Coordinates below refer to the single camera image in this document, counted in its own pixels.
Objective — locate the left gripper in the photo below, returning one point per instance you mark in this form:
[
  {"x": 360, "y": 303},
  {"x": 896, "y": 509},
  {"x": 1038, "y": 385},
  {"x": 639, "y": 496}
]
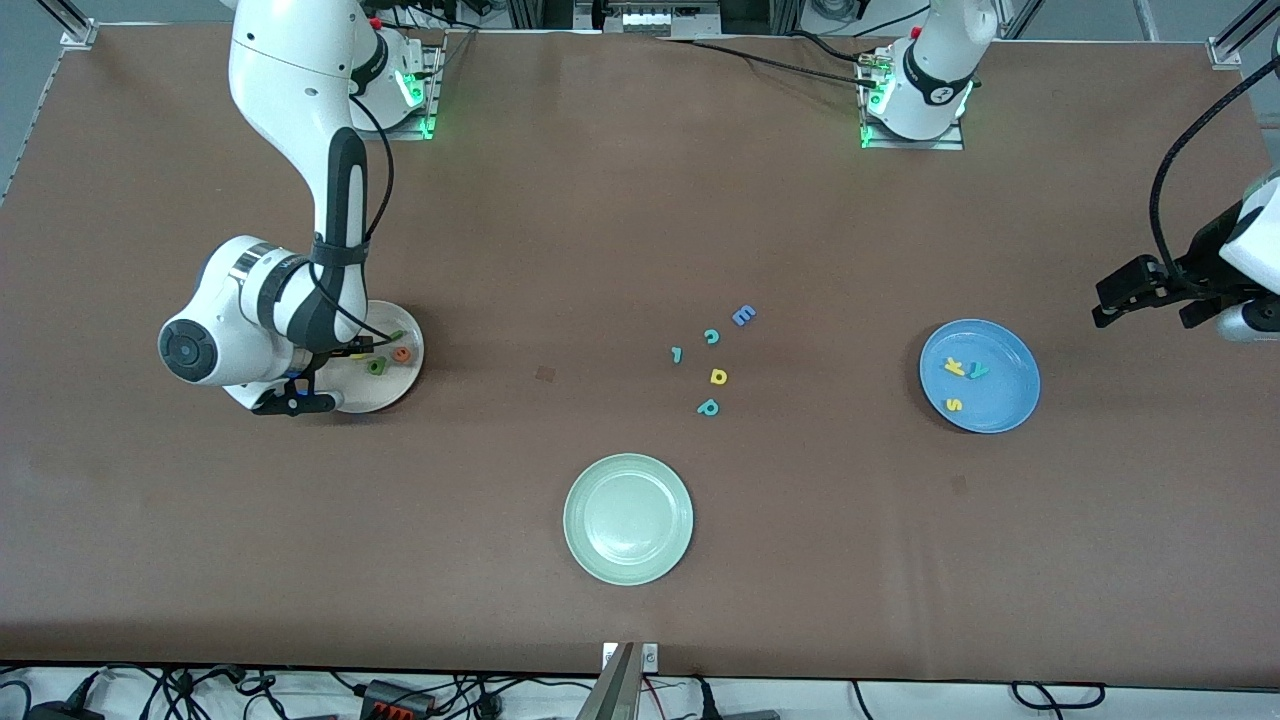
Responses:
[{"x": 1203, "y": 262}]

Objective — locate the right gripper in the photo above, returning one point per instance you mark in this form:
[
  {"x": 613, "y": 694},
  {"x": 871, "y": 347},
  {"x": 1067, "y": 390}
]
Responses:
[{"x": 358, "y": 346}]

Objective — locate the teal letter Y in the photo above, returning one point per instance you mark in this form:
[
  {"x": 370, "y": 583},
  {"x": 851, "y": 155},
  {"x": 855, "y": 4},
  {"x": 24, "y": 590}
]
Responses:
[{"x": 977, "y": 371}]

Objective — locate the yellow letter K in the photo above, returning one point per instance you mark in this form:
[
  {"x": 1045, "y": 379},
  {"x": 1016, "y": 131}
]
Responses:
[{"x": 955, "y": 367}]

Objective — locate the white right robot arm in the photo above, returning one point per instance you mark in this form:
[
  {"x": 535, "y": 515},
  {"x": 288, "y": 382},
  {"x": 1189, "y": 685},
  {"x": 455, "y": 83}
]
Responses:
[{"x": 290, "y": 60}]

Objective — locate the beige brown plate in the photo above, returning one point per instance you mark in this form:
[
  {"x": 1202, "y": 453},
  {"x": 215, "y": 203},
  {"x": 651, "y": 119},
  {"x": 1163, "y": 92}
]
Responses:
[{"x": 400, "y": 385}]

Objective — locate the blue plate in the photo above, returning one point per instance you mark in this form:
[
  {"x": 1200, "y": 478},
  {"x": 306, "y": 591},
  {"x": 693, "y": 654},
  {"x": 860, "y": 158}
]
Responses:
[{"x": 1000, "y": 390}]

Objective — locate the pale green plate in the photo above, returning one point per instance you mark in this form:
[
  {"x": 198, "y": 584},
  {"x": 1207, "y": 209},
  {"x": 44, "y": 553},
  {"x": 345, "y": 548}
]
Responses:
[{"x": 628, "y": 519}]

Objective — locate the black orange power strip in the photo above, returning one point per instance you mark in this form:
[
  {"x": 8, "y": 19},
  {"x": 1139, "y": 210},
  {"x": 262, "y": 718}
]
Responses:
[{"x": 398, "y": 700}]

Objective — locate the blue letter E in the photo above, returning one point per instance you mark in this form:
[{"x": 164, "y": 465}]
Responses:
[{"x": 743, "y": 315}]

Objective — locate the grey metal pole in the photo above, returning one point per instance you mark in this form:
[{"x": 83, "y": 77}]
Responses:
[{"x": 612, "y": 690}]

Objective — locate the grey power strip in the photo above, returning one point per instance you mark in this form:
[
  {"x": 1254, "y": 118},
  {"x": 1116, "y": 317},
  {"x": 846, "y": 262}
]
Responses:
[{"x": 655, "y": 18}]

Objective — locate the black power adapter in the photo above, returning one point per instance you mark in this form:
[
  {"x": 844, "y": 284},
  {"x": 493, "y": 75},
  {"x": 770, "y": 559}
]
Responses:
[{"x": 60, "y": 712}]

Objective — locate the aluminium corner post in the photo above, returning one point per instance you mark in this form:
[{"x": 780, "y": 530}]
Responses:
[
  {"x": 1228, "y": 50},
  {"x": 78, "y": 35}
]

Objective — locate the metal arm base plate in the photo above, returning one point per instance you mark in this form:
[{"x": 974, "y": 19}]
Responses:
[
  {"x": 910, "y": 146},
  {"x": 433, "y": 100}
]

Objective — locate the white clamp bracket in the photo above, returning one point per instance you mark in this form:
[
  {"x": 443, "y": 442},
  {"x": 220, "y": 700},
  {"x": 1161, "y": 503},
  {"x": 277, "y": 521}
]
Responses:
[{"x": 648, "y": 657}]

